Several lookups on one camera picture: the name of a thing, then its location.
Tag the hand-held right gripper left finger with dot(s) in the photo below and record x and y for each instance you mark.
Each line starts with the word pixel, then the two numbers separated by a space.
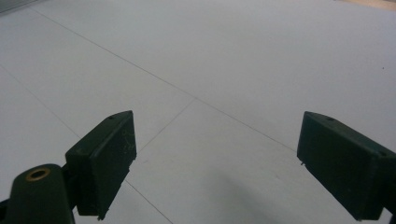
pixel 102 161

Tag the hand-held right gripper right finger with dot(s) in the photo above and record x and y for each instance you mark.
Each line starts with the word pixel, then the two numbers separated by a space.
pixel 345 161

